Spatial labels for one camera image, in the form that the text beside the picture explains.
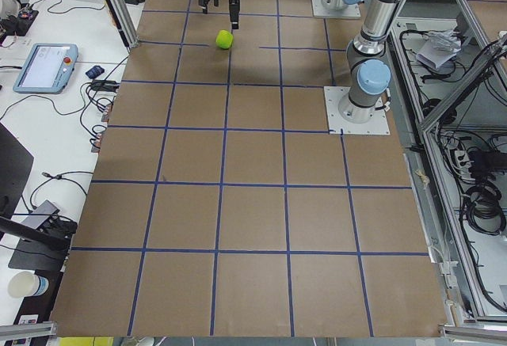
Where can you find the green apple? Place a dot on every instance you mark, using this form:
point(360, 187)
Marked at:
point(224, 39)

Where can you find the small dark blue pouch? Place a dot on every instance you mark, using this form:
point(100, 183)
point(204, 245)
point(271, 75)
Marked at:
point(95, 72)

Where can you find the near teach pendant tablet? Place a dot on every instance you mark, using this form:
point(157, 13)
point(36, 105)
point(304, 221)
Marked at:
point(47, 69)

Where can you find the crumpled white papers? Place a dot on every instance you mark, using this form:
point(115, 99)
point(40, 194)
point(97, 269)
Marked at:
point(439, 48)

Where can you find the white paper cup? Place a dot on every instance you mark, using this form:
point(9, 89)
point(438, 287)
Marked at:
point(27, 284)

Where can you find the aluminium frame post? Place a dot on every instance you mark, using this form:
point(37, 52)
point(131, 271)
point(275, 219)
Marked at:
point(123, 22)

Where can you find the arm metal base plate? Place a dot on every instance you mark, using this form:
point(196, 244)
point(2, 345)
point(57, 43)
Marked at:
point(319, 11)
point(343, 119)

